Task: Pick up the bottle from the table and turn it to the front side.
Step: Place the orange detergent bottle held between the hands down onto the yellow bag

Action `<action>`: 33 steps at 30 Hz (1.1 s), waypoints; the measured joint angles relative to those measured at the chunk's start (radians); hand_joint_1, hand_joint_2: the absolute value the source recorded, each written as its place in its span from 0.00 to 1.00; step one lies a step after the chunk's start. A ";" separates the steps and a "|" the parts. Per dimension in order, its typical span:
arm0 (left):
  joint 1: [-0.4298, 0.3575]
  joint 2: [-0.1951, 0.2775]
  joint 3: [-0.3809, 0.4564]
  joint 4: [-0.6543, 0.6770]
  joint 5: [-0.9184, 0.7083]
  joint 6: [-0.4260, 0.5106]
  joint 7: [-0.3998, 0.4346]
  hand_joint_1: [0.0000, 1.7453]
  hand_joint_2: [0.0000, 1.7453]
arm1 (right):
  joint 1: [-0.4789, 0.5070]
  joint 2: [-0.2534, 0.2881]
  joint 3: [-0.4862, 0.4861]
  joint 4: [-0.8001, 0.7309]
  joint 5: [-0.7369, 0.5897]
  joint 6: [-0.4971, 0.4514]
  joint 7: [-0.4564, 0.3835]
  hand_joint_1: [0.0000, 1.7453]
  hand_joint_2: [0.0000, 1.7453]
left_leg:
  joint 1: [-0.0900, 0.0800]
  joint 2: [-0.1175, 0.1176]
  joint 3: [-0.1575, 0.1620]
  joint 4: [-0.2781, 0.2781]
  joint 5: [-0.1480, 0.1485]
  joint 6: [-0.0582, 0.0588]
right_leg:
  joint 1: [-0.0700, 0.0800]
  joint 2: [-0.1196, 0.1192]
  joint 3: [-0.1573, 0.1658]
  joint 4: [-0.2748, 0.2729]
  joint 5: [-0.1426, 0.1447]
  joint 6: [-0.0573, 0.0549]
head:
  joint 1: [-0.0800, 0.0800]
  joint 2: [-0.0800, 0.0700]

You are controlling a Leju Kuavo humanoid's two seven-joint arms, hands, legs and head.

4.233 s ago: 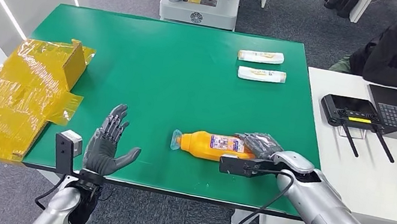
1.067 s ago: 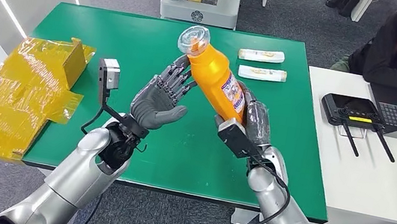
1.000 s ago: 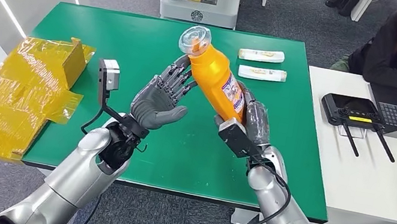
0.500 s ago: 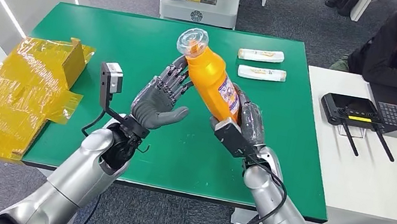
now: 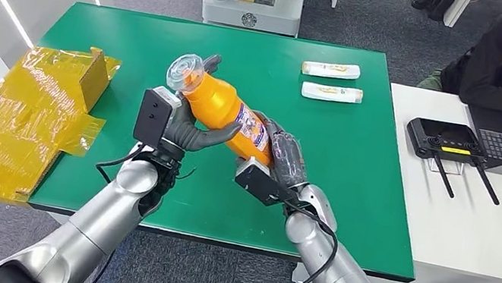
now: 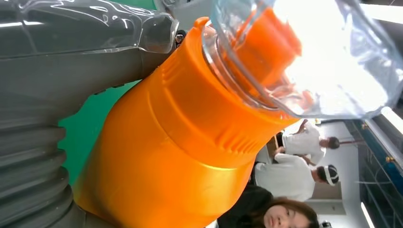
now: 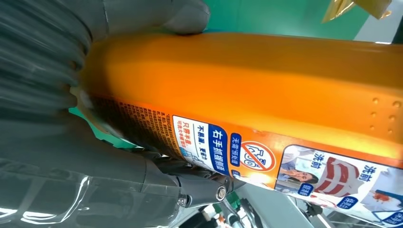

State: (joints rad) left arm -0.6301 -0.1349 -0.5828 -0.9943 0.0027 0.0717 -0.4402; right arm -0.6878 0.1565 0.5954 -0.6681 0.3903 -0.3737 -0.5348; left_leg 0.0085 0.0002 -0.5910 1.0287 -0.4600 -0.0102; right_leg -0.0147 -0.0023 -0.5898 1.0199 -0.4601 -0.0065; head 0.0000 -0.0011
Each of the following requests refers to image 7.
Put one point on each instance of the yellow taped cardboard box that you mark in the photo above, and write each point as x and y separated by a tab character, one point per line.
337	6

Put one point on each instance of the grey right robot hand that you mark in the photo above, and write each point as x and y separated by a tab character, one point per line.
78	176

